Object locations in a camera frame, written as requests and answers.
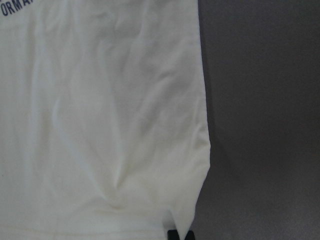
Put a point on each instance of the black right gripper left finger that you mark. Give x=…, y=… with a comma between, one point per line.
x=172, y=234

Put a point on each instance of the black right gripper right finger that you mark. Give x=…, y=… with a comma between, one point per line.
x=189, y=235

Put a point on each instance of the cream long-sleeve printed shirt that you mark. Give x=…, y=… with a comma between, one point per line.
x=103, y=119

